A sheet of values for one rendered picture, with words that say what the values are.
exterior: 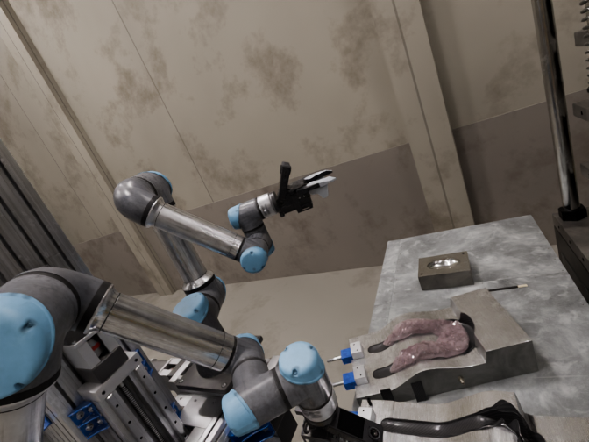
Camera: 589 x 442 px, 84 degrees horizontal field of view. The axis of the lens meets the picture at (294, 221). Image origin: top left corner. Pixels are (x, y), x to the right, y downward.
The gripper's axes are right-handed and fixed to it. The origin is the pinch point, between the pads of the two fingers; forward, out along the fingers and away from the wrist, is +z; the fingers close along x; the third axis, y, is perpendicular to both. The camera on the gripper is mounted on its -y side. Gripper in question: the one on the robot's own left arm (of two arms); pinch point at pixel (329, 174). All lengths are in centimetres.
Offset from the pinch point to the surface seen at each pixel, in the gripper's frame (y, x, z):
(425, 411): 51, 47, 0
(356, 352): 55, 20, -13
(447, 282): 65, -7, 30
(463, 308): 52, 19, 24
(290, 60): -33, -206, 10
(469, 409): 48, 52, 9
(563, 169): 47, -29, 93
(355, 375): 54, 29, -15
